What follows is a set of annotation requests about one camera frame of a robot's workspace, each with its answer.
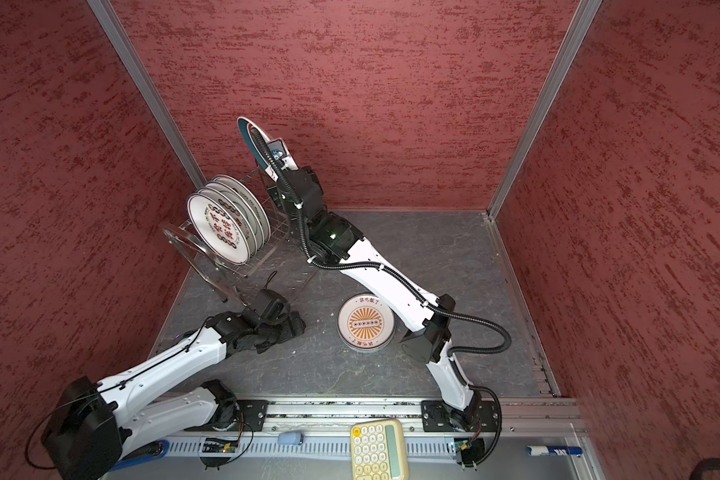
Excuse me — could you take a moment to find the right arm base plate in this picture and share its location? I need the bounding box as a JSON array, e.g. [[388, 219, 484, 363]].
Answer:
[[420, 400, 499, 433]]

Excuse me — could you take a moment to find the front white plate red pattern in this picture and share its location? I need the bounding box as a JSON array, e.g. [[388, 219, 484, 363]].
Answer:
[[187, 193, 250, 264]]

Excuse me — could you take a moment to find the left corner aluminium post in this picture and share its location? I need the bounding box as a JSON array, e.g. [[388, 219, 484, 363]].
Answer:
[[86, 0, 206, 188]]

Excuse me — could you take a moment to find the black cable bottom right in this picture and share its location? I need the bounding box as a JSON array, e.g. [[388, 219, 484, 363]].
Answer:
[[688, 457, 720, 480]]

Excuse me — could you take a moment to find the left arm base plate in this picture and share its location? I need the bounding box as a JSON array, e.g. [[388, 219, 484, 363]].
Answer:
[[212, 399, 270, 433]]

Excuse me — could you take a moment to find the green band red ring plate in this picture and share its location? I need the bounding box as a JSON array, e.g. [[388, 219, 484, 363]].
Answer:
[[237, 117, 283, 180]]

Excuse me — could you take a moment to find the right small circuit board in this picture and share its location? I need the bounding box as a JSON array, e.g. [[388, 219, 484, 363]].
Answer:
[[451, 438, 485, 468]]

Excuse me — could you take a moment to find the left small circuit board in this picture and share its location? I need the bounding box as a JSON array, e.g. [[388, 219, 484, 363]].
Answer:
[[201, 438, 239, 455]]

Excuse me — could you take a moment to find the white plate in rack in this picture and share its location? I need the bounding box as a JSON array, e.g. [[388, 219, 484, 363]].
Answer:
[[213, 175, 272, 244]]

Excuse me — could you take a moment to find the small circuit board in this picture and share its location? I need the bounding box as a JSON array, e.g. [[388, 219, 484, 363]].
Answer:
[[451, 438, 485, 468], [201, 438, 239, 455]]

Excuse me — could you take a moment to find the blue black tool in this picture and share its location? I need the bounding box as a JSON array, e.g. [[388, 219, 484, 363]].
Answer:
[[112, 440, 170, 471]]

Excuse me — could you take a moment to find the blue white marker pen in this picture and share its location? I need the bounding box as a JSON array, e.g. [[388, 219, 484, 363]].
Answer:
[[526, 445, 583, 457]]

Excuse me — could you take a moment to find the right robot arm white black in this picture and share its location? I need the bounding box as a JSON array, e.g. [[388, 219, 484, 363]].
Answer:
[[264, 167, 493, 431]]

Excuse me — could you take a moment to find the light blue eraser block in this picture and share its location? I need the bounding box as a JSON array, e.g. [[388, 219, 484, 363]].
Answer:
[[277, 431, 305, 446]]

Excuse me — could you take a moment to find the stainless steel dish rack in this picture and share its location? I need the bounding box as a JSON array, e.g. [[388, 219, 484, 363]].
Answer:
[[159, 169, 314, 304]]

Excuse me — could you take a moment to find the yellow calculator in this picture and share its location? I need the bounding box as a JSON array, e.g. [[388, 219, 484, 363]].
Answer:
[[350, 419, 410, 480]]

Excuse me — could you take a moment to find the black corrugated cable conduit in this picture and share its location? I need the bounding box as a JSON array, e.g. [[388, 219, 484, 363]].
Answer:
[[248, 127, 512, 463]]

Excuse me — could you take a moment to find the aluminium rail frame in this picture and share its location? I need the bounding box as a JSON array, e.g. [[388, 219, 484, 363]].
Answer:
[[74, 394, 607, 480]]

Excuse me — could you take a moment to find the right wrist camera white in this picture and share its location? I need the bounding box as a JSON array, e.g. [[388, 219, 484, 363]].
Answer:
[[267, 138, 298, 170]]

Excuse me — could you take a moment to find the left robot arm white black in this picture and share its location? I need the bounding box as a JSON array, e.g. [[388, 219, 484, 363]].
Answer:
[[40, 289, 306, 479]]

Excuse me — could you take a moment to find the corner aluminium post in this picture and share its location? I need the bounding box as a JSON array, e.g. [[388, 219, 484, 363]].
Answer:
[[487, 0, 602, 222], [86, 0, 206, 188]]

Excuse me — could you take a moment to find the right corner aluminium post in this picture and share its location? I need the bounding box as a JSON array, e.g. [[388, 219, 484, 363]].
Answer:
[[487, 0, 602, 222]]

